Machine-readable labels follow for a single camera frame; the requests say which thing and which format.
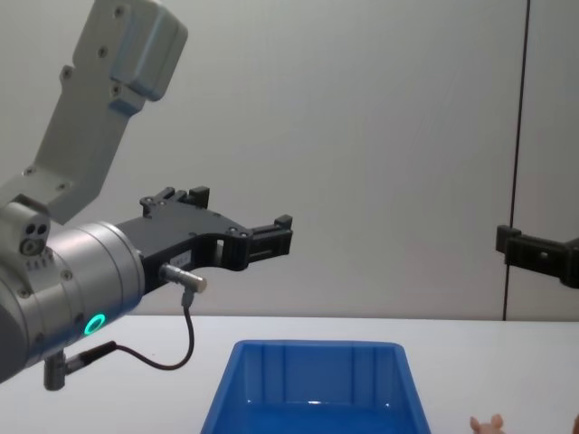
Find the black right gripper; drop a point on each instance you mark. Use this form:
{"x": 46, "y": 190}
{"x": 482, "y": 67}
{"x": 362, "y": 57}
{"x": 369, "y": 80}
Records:
{"x": 573, "y": 262}

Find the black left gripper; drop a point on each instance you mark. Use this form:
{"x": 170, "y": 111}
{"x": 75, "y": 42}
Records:
{"x": 181, "y": 235}

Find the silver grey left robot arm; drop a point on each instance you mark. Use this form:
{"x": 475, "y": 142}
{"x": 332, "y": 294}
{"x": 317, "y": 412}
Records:
{"x": 86, "y": 149}

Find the small pink toy animal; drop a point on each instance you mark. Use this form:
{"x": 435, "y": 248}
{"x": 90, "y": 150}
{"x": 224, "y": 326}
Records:
{"x": 487, "y": 426}

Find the blue plastic bin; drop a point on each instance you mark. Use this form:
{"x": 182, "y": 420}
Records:
{"x": 316, "y": 393}

